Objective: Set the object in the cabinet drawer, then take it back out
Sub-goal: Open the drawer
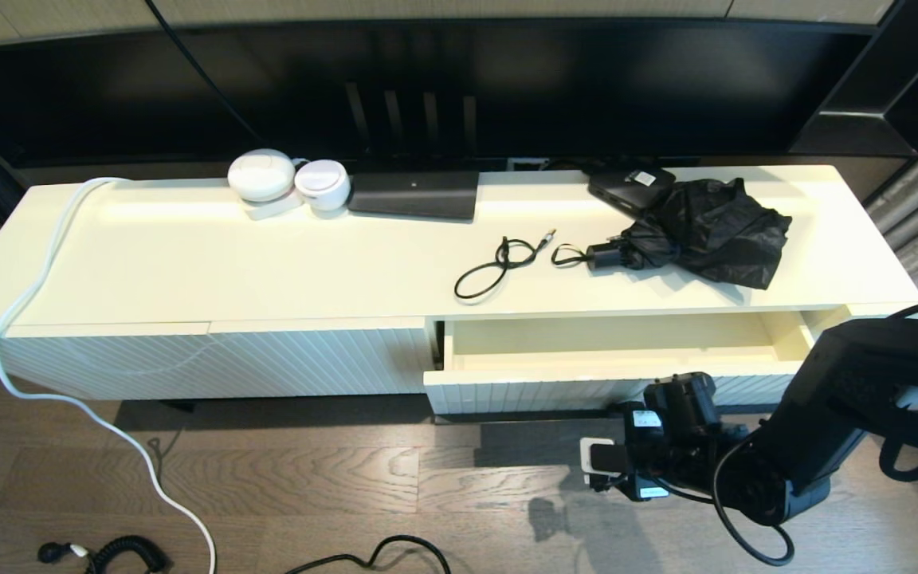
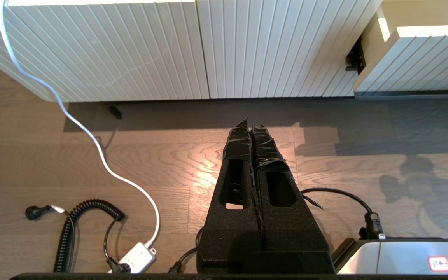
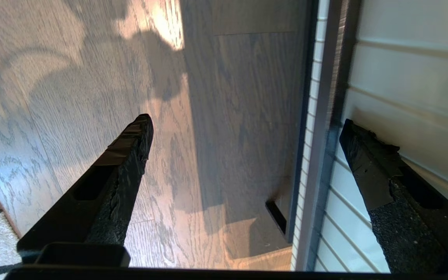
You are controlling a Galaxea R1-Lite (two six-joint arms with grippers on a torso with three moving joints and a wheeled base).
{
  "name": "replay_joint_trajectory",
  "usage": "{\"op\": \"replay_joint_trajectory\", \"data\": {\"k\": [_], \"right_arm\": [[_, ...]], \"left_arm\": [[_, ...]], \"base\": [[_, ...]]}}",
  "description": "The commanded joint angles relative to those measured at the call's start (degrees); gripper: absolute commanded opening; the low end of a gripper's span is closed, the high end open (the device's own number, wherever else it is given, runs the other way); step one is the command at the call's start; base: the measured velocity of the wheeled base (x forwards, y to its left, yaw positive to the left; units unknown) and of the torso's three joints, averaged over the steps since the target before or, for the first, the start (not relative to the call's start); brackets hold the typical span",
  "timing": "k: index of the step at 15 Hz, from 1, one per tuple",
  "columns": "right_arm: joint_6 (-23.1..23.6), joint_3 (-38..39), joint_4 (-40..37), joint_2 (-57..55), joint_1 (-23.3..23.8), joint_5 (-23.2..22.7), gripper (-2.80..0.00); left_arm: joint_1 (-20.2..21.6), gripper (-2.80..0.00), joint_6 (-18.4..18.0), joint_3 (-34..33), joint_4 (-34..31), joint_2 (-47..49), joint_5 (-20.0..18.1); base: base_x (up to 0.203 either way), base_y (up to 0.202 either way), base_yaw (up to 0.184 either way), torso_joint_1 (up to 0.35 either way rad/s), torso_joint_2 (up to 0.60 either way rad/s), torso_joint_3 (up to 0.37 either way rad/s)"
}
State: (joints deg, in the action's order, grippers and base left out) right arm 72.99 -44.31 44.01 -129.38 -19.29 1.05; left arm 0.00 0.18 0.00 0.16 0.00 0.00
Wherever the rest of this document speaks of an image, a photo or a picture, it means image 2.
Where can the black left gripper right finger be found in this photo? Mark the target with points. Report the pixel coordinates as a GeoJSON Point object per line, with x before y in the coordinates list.
{"type": "Point", "coordinates": [294, 237]}

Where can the white fluted drawer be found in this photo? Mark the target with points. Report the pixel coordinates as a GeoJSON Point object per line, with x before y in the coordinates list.
{"type": "Point", "coordinates": [422, 58]}

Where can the black drawer slide rail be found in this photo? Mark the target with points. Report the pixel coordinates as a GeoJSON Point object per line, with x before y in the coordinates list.
{"type": "Point", "coordinates": [356, 58]}

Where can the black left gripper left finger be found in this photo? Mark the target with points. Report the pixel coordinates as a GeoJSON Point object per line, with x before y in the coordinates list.
{"type": "Point", "coordinates": [228, 233]}

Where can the white power strip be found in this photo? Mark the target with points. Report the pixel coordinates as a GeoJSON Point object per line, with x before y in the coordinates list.
{"type": "Point", "coordinates": [136, 256]}

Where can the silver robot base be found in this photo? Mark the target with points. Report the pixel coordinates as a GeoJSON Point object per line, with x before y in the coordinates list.
{"type": "Point", "coordinates": [403, 256]}

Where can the white tv cabinet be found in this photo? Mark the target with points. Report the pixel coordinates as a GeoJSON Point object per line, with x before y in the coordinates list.
{"type": "Point", "coordinates": [130, 46]}

